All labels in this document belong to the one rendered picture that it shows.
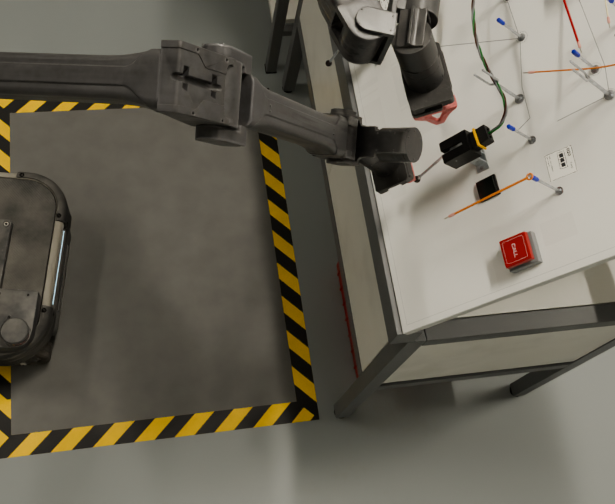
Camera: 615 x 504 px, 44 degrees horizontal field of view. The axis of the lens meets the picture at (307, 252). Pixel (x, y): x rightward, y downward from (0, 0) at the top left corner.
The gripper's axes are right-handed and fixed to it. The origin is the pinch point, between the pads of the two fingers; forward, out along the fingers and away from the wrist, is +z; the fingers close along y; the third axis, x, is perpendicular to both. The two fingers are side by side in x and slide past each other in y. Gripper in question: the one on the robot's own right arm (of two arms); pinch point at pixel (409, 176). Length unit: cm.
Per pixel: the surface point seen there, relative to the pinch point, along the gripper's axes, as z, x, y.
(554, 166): 3.1, -24.7, -7.7
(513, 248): 1.3, -14.7, -19.8
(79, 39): 28, 117, 115
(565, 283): 41.9, -12.2, -16.6
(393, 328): 9.8, 14.3, -23.9
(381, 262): 9.3, 13.7, -10.3
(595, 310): 45, -16, -23
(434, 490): 92, 51, -49
